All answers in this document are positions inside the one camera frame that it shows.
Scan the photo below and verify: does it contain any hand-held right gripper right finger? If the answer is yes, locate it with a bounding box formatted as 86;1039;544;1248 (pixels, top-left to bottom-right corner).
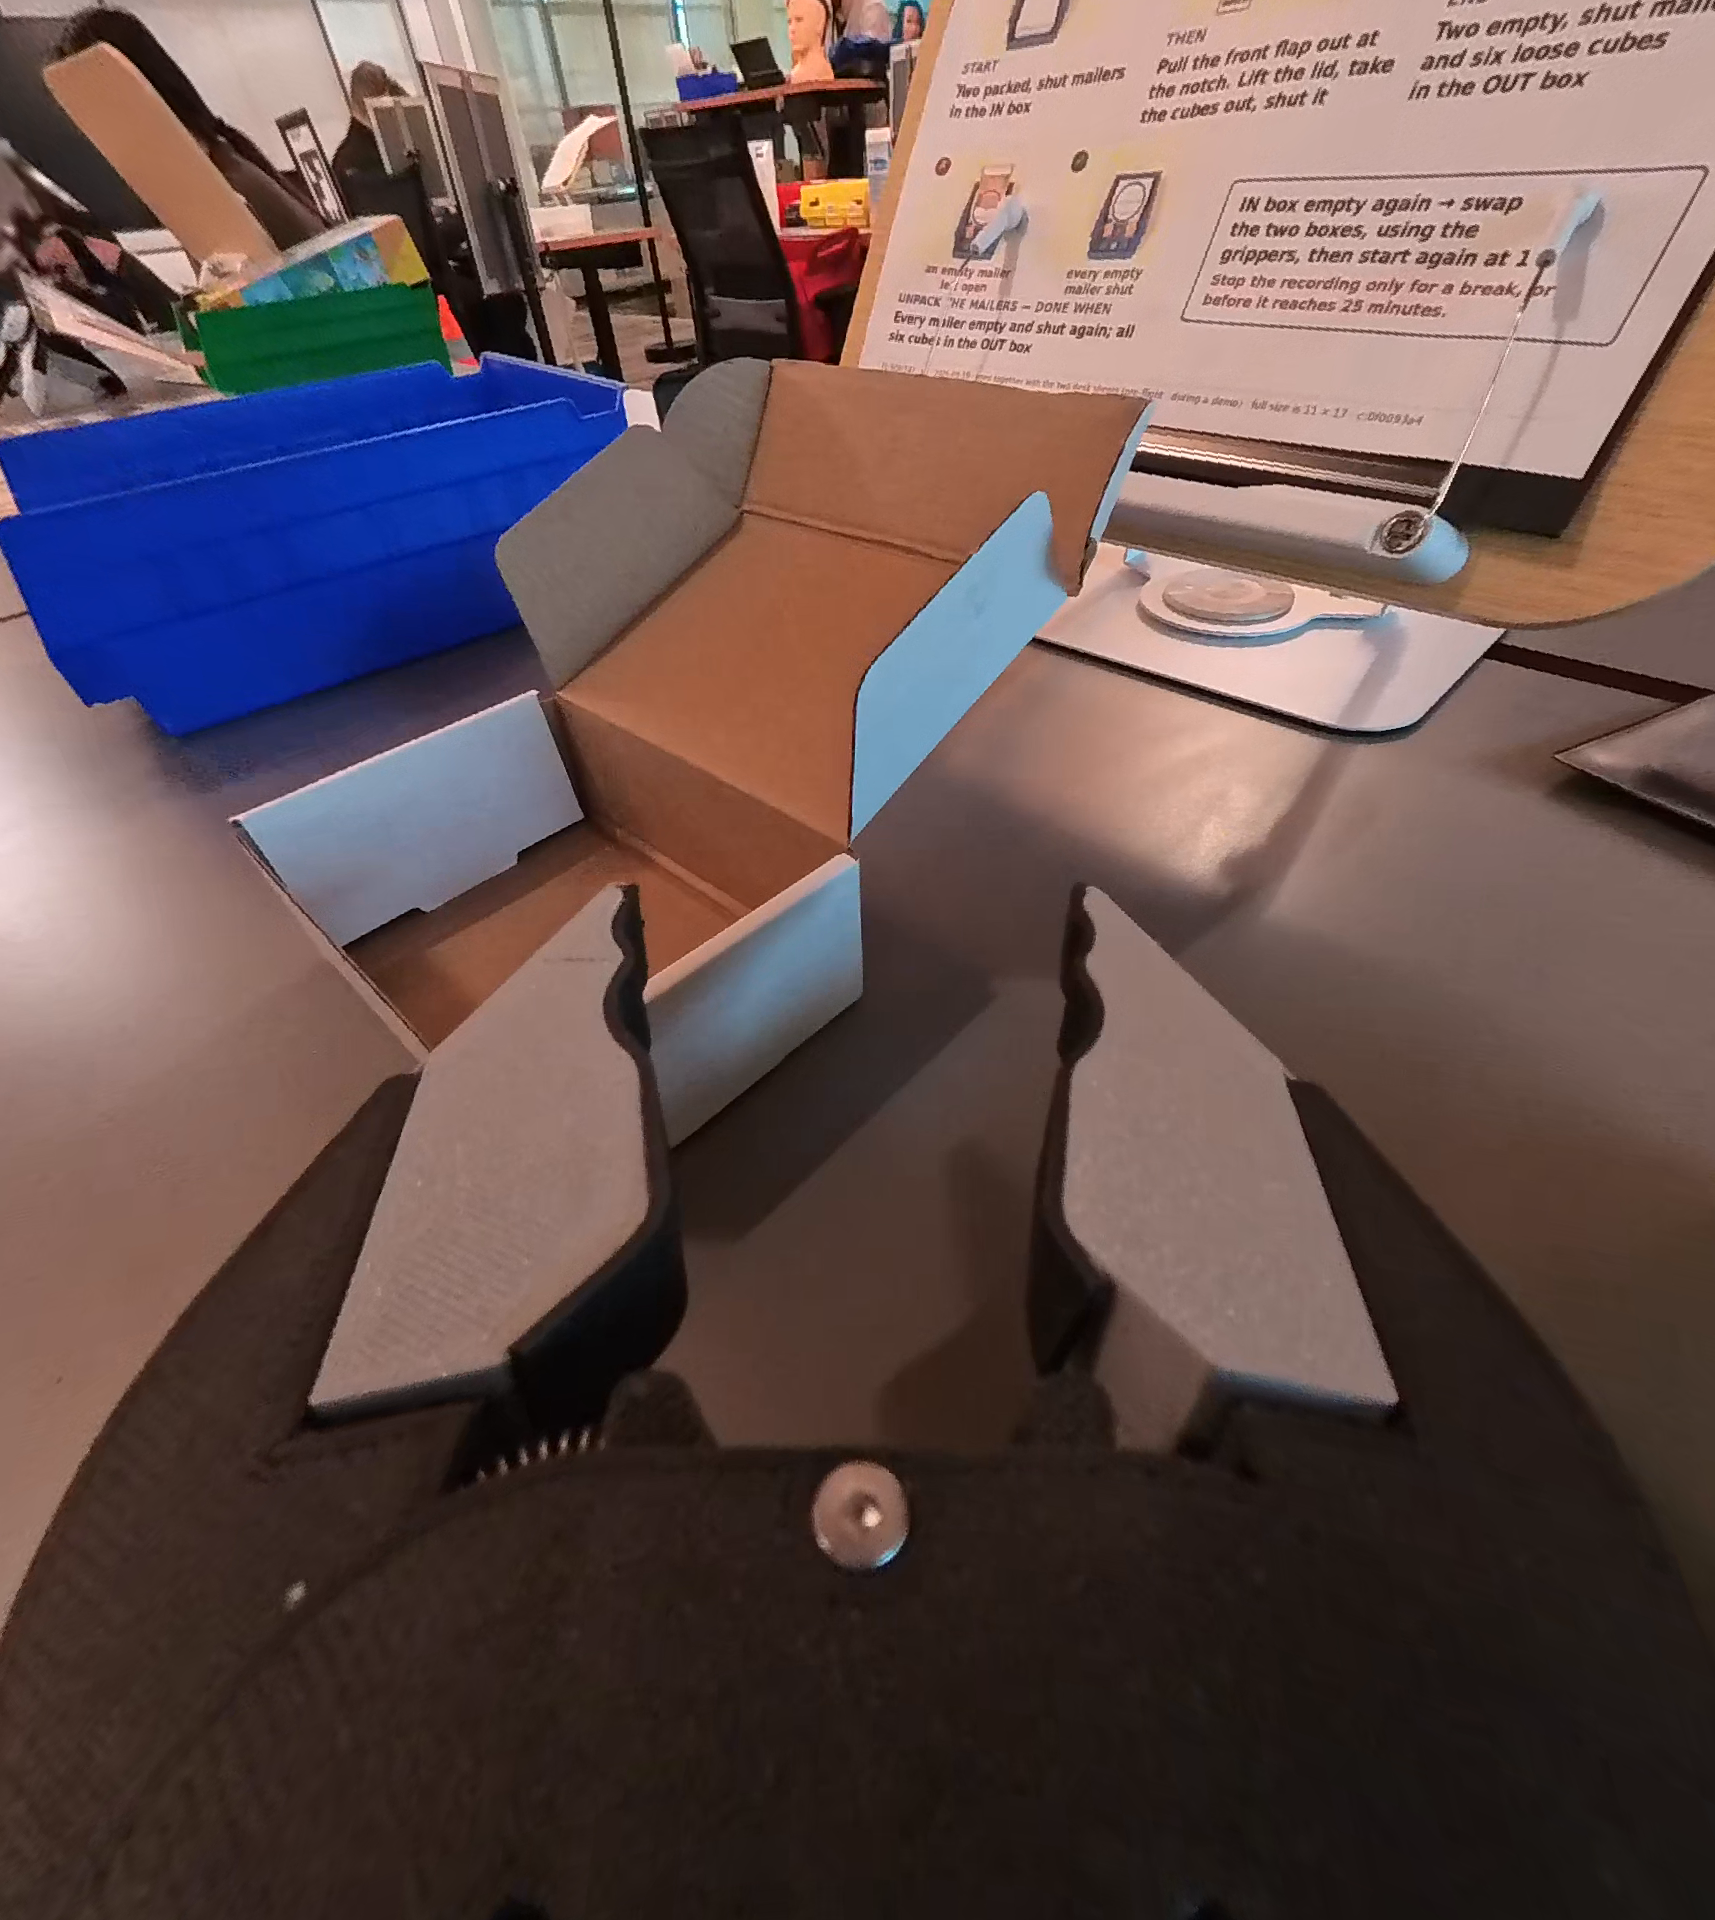
1031;884;1403;1458

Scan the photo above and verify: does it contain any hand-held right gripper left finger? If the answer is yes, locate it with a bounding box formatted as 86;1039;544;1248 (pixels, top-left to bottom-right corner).
307;884;687;1449

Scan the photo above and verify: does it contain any white cardboard mailer box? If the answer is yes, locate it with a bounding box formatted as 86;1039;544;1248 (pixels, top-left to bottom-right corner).
230;356;1151;1150

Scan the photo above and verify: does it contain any blue plastic bin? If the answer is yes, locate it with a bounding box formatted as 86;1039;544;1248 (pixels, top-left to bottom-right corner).
0;350;636;741

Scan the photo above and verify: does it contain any instruction sheet on stand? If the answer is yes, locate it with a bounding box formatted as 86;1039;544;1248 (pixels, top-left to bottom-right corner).
839;0;1715;737

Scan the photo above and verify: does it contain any green plastic bin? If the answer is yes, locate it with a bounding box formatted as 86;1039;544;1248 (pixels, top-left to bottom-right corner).
182;278;457;399

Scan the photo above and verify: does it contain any colourful printed carton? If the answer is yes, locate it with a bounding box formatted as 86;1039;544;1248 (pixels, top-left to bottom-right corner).
197;215;435;313

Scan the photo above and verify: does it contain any wooden-top desk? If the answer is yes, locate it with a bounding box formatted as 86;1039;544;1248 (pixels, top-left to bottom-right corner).
535;226;669;385

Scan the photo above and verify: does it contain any black office chair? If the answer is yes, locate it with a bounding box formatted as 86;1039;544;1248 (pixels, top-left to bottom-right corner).
640;118;798;371

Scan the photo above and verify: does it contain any printed instruction sheet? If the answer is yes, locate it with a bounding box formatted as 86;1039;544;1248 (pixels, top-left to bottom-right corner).
871;0;1715;482

